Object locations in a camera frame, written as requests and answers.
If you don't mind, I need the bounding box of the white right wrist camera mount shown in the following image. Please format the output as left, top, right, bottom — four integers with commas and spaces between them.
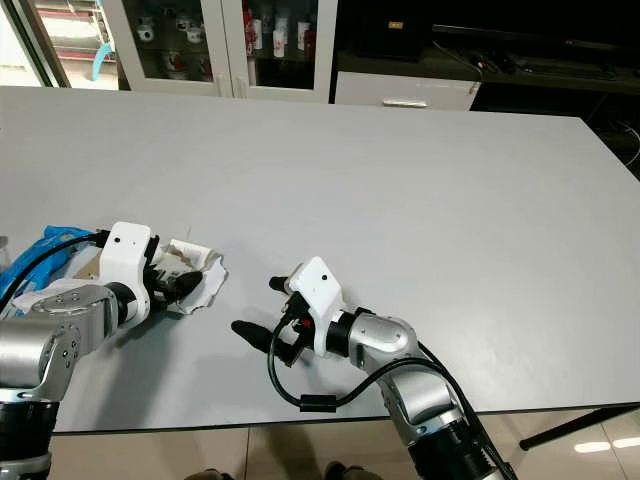
285, 257, 346, 356

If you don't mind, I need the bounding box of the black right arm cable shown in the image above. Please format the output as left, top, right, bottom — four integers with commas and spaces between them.
267, 300, 511, 480

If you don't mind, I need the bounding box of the white drawer unit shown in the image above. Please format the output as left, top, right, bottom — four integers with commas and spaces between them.
335, 72, 481, 111

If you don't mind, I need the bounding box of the dark robot right foot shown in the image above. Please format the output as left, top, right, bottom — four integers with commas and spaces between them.
322, 462, 371, 480

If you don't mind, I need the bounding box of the glass door with metal frame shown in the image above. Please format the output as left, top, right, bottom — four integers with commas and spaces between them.
0, 0, 121, 91

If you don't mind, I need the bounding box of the blue plastic wrapper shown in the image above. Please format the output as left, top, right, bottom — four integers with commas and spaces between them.
0, 225, 96, 301

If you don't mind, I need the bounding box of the black wall shelf unit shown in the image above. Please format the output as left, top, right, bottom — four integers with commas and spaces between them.
335, 0, 640, 171

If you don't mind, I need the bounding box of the white table with black legs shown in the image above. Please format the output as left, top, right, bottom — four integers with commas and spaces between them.
0, 85, 640, 451

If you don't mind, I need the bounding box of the light blue mop handle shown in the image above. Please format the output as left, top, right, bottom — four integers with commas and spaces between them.
90, 15, 113, 81

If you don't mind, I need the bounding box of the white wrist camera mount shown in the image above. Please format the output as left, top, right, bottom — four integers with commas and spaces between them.
285, 257, 346, 356
105, 221, 158, 326

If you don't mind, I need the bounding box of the white paper trash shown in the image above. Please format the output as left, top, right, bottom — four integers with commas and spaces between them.
155, 238, 226, 316

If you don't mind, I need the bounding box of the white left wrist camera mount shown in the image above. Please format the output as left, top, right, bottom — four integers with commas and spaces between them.
105, 221, 158, 326

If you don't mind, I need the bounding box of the brown cardboard piece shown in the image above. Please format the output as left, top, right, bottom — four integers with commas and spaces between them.
75, 250, 111, 281

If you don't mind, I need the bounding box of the white glass door cabinet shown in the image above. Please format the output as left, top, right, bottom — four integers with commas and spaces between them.
100, 0, 339, 104

